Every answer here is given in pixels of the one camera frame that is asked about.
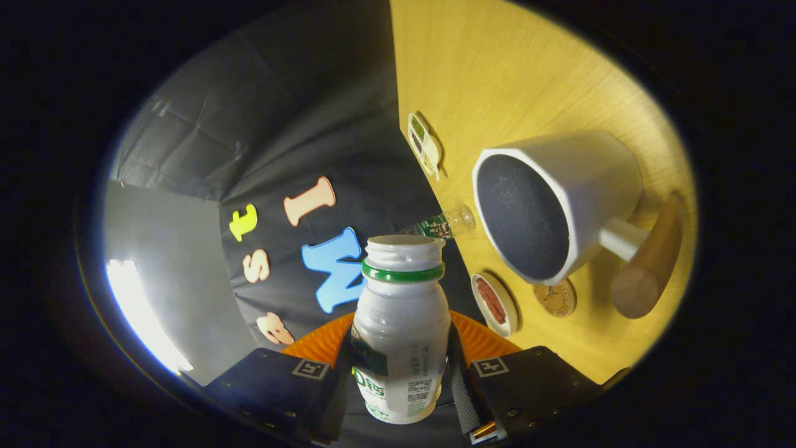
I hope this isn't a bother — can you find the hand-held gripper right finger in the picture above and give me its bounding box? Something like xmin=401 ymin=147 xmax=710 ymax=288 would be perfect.
xmin=448 ymin=310 xmax=603 ymax=444

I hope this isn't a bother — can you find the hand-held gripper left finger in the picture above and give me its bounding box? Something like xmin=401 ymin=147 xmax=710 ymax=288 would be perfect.
xmin=202 ymin=311 xmax=356 ymax=446

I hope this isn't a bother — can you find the white juice bottle green label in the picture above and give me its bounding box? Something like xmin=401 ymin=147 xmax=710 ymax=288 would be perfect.
xmin=348 ymin=235 xmax=451 ymax=426

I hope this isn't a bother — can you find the round cork coaster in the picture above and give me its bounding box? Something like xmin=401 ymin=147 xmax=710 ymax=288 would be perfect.
xmin=533 ymin=278 xmax=577 ymax=318

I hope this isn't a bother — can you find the white cup with wooden handle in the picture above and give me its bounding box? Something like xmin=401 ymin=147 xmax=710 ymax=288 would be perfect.
xmin=471 ymin=131 xmax=685 ymax=319

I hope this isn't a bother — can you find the clear plastic water bottle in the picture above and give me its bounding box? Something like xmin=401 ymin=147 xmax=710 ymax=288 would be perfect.
xmin=398 ymin=205 xmax=476 ymax=240

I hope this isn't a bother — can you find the white round plate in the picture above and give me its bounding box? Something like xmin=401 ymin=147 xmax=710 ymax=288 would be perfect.
xmin=470 ymin=273 xmax=519 ymax=337

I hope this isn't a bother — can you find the red meat slice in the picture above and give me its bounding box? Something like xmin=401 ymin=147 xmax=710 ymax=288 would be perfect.
xmin=480 ymin=289 xmax=506 ymax=324
xmin=476 ymin=278 xmax=498 ymax=312

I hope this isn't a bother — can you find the white divided dish with beans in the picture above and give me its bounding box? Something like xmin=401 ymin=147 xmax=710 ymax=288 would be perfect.
xmin=407 ymin=112 xmax=443 ymax=181

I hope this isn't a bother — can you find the black backdrop cloth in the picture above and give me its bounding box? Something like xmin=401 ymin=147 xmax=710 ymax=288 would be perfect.
xmin=109 ymin=0 xmax=479 ymax=386

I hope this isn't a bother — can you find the wooden table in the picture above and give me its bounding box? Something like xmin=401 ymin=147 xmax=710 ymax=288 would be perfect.
xmin=389 ymin=0 xmax=697 ymax=385

